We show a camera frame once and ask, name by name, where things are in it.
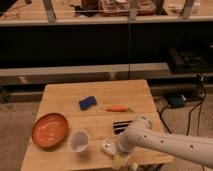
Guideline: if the white plastic bottle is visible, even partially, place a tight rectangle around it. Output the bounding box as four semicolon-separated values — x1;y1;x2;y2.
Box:
101;137;139;171

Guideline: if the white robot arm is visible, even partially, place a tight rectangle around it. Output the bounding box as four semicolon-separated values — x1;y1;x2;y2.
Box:
116;116;213;169

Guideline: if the black striped block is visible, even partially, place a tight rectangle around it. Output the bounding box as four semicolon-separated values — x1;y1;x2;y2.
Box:
113;121;130;134

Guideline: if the clear plastic cup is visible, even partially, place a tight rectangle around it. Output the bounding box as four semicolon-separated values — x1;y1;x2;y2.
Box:
68;130;89;155

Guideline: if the orange carrot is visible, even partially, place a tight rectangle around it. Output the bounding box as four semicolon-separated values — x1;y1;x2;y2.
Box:
106;105;133;112

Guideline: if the wooden table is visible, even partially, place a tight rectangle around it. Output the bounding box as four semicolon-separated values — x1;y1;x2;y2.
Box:
21;80;163;171

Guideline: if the blue sponge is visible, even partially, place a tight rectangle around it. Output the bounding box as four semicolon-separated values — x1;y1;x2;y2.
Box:
79;96;97;111

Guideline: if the black power adapter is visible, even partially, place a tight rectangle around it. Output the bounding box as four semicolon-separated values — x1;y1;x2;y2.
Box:
166;95;185;108

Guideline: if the black equipment box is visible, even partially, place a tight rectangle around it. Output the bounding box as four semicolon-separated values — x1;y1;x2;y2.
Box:
167;48;213;74

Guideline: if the cluttered tray on shelf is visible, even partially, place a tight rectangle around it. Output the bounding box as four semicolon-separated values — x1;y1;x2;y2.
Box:
98;0;156;15

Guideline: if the black cable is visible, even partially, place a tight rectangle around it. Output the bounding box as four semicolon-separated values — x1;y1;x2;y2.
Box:
159;74;208;136

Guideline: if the blue vertical cable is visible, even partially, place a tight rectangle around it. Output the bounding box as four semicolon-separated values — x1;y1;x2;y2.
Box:
127;19;132;80

